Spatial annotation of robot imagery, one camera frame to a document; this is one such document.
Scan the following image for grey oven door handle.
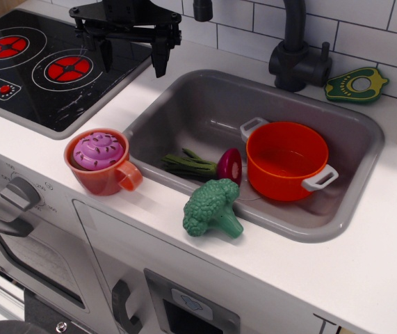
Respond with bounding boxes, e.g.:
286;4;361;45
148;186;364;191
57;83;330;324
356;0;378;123
0;218;34;237

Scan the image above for black toy faucet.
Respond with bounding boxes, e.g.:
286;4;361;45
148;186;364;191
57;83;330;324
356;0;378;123
183;1;332;92

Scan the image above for pink toy cupcake swirl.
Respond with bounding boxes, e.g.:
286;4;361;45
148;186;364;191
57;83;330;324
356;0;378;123
72;132;125;171

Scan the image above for grey dishwasher control panel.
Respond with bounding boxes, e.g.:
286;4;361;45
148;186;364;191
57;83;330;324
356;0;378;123
144;269;241;334

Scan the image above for dark grey cabinet handle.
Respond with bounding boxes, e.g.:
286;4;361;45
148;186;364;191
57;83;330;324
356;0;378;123
112;280;143;334

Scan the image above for orange toy pot grey handles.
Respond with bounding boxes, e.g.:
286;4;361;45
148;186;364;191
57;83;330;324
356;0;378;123
240;117;339;202

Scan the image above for green toy broccoli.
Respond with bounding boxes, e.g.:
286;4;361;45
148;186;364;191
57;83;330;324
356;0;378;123
183;179;243;239

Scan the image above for orange toy cup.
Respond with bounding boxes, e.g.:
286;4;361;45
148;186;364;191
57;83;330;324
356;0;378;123
64;128;143;196

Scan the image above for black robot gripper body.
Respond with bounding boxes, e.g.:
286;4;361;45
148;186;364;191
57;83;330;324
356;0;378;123
69;1;181;47

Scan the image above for green wooden avocado half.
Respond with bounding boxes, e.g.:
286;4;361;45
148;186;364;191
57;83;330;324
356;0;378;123
325;67;389;104

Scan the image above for grey oven knob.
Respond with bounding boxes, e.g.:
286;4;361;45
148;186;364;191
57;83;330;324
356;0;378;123
0;177;41;212

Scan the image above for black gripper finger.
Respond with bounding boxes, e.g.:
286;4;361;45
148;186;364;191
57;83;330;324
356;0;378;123
94;38;112;72
151;35;170;78

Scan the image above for black toy stovetop red burners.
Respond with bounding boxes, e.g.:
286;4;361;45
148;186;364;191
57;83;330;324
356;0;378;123
0;10;151;139

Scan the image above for purple toy beet green leaves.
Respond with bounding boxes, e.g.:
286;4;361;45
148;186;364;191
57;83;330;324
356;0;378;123
161;148;243;186

